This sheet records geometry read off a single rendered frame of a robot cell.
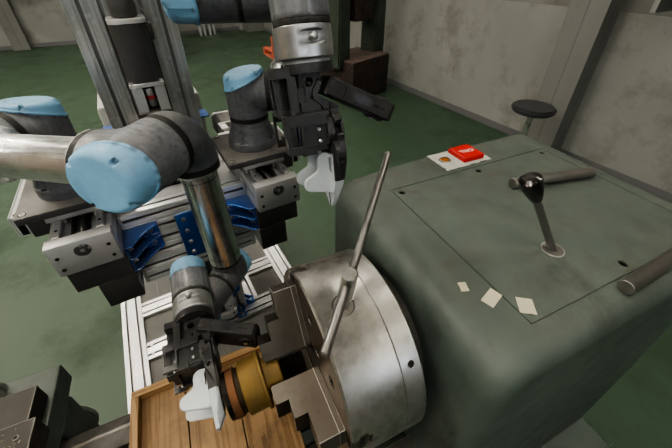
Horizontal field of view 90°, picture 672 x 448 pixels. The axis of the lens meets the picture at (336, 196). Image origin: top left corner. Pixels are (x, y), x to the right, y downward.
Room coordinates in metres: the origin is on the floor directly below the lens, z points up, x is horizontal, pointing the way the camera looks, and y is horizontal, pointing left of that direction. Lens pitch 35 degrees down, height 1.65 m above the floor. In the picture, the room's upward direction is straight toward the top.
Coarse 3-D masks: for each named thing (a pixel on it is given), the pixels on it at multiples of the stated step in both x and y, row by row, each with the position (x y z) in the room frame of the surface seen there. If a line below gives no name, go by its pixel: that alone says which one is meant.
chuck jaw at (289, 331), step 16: (272, 288) 0.37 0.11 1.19; (288, 288) 0.36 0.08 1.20; (288, 304) 0.35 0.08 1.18; (272, 320) 0.33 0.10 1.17; (288, 320) 0.33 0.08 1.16; (304, 320) 0.34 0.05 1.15; (272, 336) 0.31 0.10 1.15; (288, 336) 0.32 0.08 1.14; (304, 336) 0.32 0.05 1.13; (272, 352) 0.30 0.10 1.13; (288, 352) 0.30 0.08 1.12
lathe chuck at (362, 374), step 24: (312, 264) 0.40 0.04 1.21; (336, 264) 0.39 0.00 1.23; (312, 288) 0.33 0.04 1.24; (336, 288) 0.33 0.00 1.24; (360, 288) 0.33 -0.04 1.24; (312, 312) 0.30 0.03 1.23; (360, 312) 0.30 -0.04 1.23; (312, 336) 0.30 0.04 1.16; (336, 336) 0.26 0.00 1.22; (360, 336) 0.27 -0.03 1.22; (384, 336) 0.27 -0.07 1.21; (336, 360) 0.24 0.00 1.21; (360, 360) 0.24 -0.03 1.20; (384, 360) 0.24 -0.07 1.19; (336, 384) 0.22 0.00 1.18; (360, 384) 0.22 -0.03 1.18; (384, 384) 0.22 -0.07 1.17; (360, 408) 0.20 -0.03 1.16; (384, 408) 0.21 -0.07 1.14; (360, 432) 0.18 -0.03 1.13; (384, 432) 0.19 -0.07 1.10
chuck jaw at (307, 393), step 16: (288, 384) 0.26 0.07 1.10; (304, 384) 0.26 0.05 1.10; (320, 384) 0.26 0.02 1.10; (288, 400) 0.23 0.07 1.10; (304, 400) 0.23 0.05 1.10; (320, 400) 0.23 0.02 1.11; (304, 416) 0.21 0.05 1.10; (320, 416) 0.21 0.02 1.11; (336, 416) 0.21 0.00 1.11; (320, 432) 0.19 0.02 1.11; (336, 432) 0.19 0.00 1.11
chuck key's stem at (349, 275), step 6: (342, 270) 0.30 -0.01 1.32; (348, 270) 0.30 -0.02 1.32; (354, 270) 0.30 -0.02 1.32; (342, 276) 0.29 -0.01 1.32; (348, 276) 0.29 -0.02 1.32; (354, 276) 0.29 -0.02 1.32; (342, 282) 0.29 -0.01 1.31; (348, 282) 0.28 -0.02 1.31; (354, 282) 0.29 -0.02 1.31; (354, 288) 0.29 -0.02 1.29; (348, 300) 0.29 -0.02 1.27
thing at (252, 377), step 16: (256, 352) 0.30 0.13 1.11; (240, 368) 0.27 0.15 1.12; (256, 368) 0.27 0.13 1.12; (272, 368) 0.28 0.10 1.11; (224, 384) 0.25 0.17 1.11; (240, 384) 0.25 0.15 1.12; (256, 384) 0.25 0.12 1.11; (272, 384) 0.26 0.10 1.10; (224, 400) 0.23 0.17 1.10; (240, 400) 0.24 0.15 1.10; (256, 400) 0.24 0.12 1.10; (272, 400) 0.25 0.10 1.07; (240, 416) 0.22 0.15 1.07
